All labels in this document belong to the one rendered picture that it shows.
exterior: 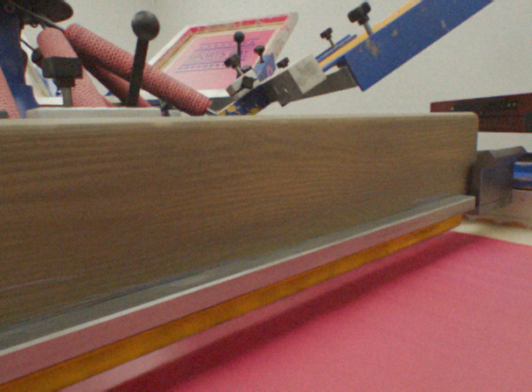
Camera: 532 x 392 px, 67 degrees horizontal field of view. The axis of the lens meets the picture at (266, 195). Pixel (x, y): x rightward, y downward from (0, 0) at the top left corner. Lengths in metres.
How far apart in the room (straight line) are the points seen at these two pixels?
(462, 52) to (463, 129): 2.03
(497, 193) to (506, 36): 1.94
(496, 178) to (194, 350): 0.29
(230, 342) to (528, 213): 0.31
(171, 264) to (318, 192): 0.09
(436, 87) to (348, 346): 2.26
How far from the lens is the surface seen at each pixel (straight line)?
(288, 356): 0.19
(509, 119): 1.14
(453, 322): 0.23
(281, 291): 0.23
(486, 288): 0.28
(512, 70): 2.28
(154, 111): 0.48
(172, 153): 0.16
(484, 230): 0.41
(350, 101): 2.72
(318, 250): 0.20
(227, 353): 0.20
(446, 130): 0.33
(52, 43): 0.83
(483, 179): 0.37
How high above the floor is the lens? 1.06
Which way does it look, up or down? 10 degrees down
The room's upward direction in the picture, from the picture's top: 2 degrees counter-clockwise
